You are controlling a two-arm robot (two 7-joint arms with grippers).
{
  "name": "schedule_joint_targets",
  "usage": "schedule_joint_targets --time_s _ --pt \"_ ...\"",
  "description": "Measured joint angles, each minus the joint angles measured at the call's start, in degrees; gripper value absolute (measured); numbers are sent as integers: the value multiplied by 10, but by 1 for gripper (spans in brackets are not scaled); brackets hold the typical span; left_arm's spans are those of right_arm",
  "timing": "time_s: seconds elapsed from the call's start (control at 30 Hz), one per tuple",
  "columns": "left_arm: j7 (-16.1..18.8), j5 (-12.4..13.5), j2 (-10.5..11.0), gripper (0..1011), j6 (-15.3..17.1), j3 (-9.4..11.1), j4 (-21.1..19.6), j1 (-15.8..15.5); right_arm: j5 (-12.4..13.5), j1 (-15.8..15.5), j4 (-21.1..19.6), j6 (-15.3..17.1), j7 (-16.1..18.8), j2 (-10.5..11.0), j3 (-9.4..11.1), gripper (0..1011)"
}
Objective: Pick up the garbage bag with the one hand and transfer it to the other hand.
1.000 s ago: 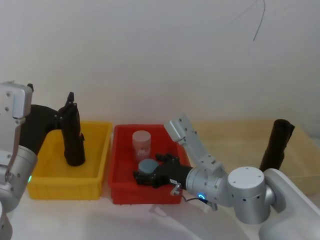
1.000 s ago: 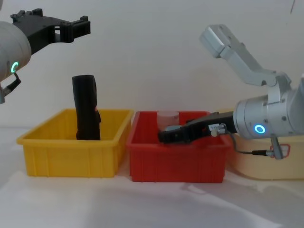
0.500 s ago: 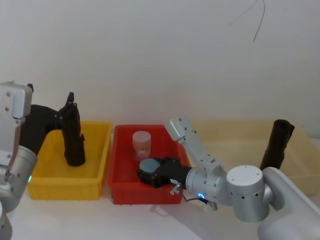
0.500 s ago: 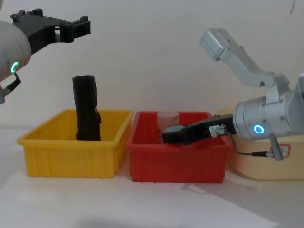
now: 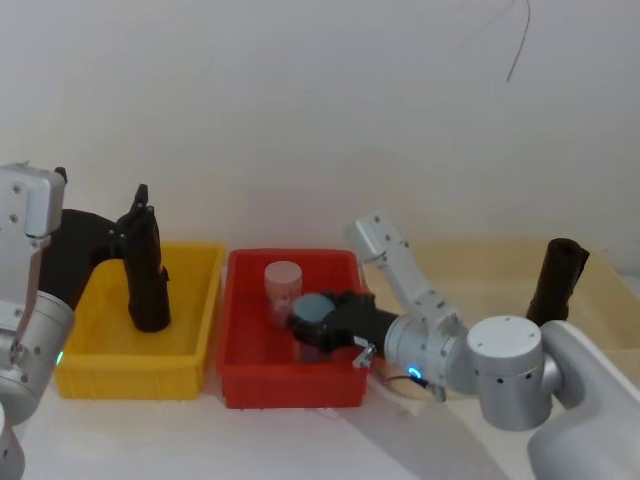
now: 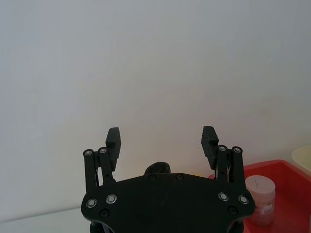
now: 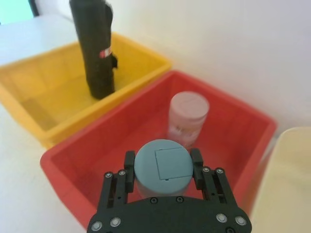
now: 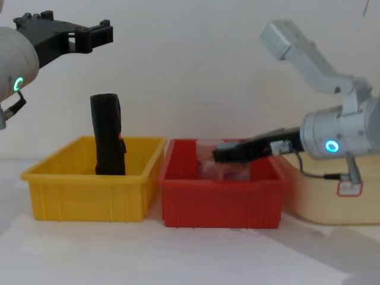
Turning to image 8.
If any clear plastic container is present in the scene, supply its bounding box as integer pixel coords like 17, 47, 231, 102
195, 138, 251, 181

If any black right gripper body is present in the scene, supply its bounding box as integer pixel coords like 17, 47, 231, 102
243, 126, 302, 163

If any dark wrist cable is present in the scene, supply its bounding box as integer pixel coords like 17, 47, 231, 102
296, 151, 352, 180
0, 90, 27, 130

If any red plastic bin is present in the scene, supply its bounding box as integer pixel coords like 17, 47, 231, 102
157, 138, 287, 229

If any cream plastic bin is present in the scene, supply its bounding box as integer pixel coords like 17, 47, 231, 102
278, 153, 380, 225

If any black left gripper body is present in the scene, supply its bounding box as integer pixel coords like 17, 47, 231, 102
14, 20, 77, 71

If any dark right wrist cable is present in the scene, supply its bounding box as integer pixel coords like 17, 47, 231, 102
296, 151, 352, 180

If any dark left wrist cable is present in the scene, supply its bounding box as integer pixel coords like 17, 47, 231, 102
0, 90, 27, 130

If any white table cloth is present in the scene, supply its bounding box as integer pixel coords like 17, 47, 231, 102
0, 156, 380, 285

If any black upright pouch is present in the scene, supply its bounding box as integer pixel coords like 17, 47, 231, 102
89, 93, 128, 176

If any yellow plastic bin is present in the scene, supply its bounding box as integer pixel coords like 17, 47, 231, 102
20, 135, 168, 223

